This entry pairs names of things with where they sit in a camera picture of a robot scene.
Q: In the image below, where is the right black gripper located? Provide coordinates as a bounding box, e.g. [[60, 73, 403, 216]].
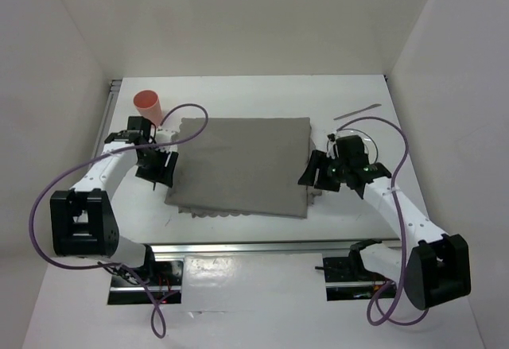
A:
[[297, 149, 349, 192]]

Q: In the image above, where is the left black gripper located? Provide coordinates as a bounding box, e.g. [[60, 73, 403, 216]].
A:
[[135, 145, 178, 188]]

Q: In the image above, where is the grey cloth placemat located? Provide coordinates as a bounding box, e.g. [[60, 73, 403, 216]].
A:
[[165, 118, 322, 219]]

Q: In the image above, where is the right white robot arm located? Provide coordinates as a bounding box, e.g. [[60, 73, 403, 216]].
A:
[[298, 135, 472, 311]]

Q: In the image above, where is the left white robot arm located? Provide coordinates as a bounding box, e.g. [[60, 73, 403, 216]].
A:
[[50, 116, 178, 285]]

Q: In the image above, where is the white patterned plate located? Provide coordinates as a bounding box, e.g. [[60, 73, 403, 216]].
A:
[[335, 128, 379, 164]]

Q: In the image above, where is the red plastic cup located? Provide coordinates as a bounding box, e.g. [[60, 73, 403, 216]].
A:
[[133, 90, 163, 126]]

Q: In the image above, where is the grey table knife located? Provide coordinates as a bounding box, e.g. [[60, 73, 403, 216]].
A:
[[333, 103, 382, 121]]

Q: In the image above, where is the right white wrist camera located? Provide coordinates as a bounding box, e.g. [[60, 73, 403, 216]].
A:
[[327, 133, 337, 159]]

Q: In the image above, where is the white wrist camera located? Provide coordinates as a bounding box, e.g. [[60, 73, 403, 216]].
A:
[[327, 133, 337, 159], [154, 127, 178, 153]]

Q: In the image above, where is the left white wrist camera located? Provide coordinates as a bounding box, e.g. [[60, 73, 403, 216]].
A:
[[154, 127, 178, 153]]

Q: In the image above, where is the aluminium front rail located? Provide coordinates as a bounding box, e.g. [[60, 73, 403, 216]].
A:
[[149, 238, 367, 261]]

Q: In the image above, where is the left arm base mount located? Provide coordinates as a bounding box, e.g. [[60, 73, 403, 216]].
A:
[[107, 258, 184, 305]]

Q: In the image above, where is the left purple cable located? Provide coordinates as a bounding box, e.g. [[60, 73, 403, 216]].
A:
[[29, 103, 210, 339]]

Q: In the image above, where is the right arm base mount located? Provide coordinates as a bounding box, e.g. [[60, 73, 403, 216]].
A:
[[314, 256, 388, 301]]

